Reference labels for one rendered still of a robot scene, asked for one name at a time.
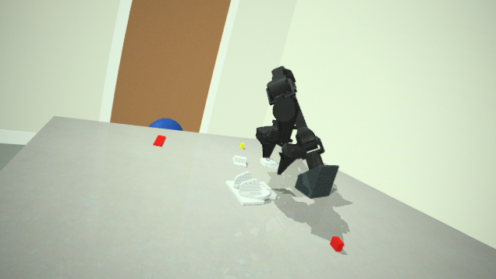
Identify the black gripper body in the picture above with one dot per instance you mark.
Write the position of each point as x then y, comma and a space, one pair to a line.
288, 148

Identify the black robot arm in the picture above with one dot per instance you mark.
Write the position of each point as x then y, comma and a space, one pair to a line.
281, 93

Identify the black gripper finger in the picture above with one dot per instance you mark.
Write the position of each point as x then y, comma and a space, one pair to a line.
285, 162
268, 149

